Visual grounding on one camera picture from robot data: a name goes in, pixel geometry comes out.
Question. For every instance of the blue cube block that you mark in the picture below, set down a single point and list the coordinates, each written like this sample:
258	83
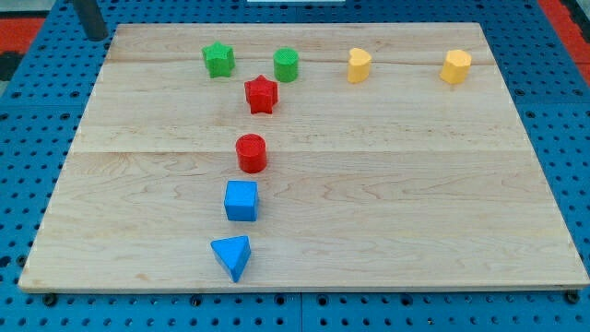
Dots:
241	200

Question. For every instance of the blue triangle block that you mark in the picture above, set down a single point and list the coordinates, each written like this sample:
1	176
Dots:
232	254

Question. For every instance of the blue perforated table panel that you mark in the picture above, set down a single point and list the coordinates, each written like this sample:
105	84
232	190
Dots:
45	99

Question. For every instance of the wooden board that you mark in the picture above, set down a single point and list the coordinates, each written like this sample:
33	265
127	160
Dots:
401	182

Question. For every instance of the red cylinder block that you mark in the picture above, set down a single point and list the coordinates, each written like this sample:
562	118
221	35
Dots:
251	153

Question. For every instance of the yellow heart block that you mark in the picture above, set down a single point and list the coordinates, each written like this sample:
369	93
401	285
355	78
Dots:
359	65

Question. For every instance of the green cylinder block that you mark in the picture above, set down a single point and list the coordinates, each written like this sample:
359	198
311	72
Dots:
286	64

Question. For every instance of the yellow hexagon block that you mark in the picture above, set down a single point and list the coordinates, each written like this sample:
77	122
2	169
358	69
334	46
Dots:
455	66

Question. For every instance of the green star block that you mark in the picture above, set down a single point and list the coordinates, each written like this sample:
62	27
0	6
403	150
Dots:
219	59

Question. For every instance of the red star block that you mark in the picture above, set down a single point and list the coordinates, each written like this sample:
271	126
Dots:
261	94

